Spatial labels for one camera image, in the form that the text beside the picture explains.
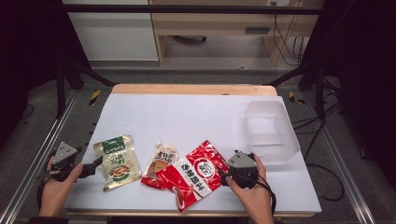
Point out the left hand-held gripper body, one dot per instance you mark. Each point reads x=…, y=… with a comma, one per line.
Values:
x=63, y=151

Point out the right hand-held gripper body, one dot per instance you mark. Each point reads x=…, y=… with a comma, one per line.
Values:
x=241, y=165

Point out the green and gold food pouch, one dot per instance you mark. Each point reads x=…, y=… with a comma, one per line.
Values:
x=120, y=161

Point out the red and white food packet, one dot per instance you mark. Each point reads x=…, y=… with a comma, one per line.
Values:
x=196, y=174

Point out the clear plastic container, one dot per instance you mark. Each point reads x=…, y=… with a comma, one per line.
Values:
x=271, y=130

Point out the beige spouted sauce pouch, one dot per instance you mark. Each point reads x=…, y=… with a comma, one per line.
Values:
x=162, y=160

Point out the person's right hand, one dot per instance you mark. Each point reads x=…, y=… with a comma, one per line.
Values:
x=257, y=202

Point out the person's left hand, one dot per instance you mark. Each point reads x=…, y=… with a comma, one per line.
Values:
x=54, y=194

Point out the black metal stand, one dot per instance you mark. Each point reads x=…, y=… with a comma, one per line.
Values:
x=319, y=90
x=60, y=90

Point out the yellow and black tape piece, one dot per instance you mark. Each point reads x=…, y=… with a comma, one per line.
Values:
x=95, y=97
x=294, y=98

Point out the wooden table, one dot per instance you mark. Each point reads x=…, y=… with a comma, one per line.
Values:
x=186, y=89

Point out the dark curtain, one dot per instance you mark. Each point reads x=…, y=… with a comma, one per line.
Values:
x=28, y=46
x=364, y=62

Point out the white cabinet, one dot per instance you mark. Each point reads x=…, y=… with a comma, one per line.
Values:
x=115, y=34

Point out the wooden desk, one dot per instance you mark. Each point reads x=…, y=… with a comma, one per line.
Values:
x=218, y=21

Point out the black metal crossbar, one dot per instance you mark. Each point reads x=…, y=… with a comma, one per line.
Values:
x=186, y=9

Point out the aluminium rail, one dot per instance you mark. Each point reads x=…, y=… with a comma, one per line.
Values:
x=37, y=155
x=342, y=161

